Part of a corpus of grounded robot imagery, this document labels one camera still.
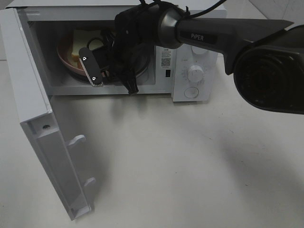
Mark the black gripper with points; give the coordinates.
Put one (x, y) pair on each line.
(112, 64)

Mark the pink round plate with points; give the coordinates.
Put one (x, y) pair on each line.
(66, 44)

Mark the white bread slice top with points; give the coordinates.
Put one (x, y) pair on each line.
(81, 39)

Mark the round door release button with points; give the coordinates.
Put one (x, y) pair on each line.
(191, 92)

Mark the white microwave door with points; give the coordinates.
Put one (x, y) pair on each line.
(36, 115)

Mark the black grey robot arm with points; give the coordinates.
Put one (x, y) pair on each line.
(265, 56)

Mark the glass microwave turntable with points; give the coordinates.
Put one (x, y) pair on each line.
(141, 65)

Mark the white warning label sticker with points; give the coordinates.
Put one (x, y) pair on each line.
(166, 56)

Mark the lower white timer knob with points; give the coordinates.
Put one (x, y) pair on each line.
(195, 73)

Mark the upper white power knob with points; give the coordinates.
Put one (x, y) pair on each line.
(198, 50)

